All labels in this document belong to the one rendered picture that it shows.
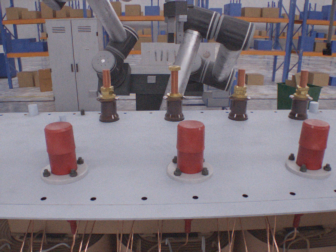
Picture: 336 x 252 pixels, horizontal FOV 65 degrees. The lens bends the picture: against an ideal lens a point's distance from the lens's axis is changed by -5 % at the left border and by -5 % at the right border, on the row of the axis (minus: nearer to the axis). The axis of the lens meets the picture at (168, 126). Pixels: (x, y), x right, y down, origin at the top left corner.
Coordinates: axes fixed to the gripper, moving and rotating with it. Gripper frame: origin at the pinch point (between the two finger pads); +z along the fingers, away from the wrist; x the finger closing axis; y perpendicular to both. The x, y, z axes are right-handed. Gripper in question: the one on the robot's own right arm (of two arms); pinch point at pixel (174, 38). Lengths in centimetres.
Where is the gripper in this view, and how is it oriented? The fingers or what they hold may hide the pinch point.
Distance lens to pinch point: 110.5
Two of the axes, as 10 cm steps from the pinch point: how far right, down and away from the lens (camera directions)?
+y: 9.4, -1.1, 3.1
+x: -3.3, -3.1, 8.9
